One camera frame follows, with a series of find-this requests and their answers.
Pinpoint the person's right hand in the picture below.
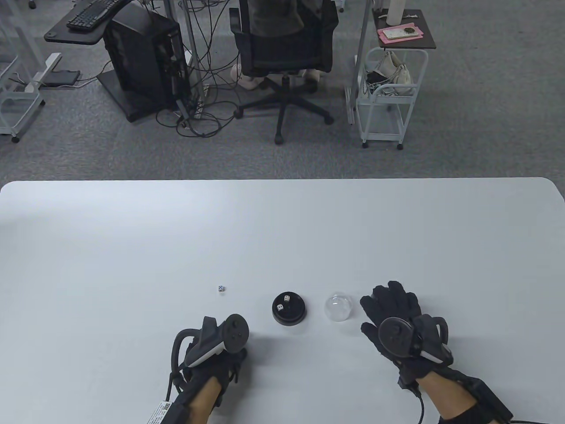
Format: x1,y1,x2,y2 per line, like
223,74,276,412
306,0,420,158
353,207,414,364
360,281,442,391

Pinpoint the person's left hand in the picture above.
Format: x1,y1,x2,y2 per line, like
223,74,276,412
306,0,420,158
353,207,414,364
181,349,250,409

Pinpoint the clear dice shaker dome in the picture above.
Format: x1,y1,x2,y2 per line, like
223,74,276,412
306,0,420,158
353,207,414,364
325,292,354,322

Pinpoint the black dice shaker base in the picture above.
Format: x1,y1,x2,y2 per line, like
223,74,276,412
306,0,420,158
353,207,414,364
272,292,306,326

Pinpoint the person's right forearm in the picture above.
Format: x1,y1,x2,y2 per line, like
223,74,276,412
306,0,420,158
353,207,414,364
417,369,479,420

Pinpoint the person's left forearm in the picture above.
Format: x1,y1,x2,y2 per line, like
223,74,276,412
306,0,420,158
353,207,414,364
177,378,223,424

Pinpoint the black and white controller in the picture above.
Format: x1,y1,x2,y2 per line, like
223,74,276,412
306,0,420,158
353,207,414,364
171,314,250,376
377,314,454,365

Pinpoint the black wrist-worn device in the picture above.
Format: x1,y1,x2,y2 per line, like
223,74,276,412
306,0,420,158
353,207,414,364
450,371,515,424
148,397,190,424

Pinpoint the white rolling cart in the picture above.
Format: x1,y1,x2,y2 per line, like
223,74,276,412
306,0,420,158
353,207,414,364
355,48,429,151
0,57,46,143

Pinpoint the beige bag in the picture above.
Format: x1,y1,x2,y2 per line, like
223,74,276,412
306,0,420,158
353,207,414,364
374,51,414,96

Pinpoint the white desk leg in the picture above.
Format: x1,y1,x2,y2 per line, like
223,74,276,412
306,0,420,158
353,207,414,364
179,0,208,104
346,0,374,125

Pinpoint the power strip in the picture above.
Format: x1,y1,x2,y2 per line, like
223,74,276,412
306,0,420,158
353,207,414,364
176,98,197,121

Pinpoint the brown side table top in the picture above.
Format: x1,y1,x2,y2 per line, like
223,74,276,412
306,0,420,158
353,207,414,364
372,9,437,50

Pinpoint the pink book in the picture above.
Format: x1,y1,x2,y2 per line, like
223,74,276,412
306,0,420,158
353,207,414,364
378,24,425,44

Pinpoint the black office chair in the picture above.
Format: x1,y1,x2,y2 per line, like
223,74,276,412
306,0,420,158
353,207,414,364
230,0,339,145

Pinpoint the black tower platform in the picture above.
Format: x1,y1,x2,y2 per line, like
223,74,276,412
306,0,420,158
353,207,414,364
97,71,179,123

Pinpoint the white bottle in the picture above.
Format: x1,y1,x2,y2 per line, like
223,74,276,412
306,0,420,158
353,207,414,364
386,0,405,26

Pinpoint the black computer tower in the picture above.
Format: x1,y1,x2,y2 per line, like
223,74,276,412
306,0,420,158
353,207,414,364
102,4,193,112

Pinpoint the black power adapter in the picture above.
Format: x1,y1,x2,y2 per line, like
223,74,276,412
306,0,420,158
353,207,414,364
43,70,82,87

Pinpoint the black keyboard tray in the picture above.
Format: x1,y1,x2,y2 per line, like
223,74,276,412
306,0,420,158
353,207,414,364
44,0,133,46

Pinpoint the black keyboard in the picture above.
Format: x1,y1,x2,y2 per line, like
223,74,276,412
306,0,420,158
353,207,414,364
66,0,122,31

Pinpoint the black glove cable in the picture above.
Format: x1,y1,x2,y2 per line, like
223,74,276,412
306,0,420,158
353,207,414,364
413,384,425,424

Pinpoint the tangle of black cables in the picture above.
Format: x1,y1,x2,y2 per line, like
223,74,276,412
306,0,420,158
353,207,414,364
154,0,248,138

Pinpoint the white desk frame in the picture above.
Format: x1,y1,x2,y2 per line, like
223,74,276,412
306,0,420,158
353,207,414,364
0,0,62,94

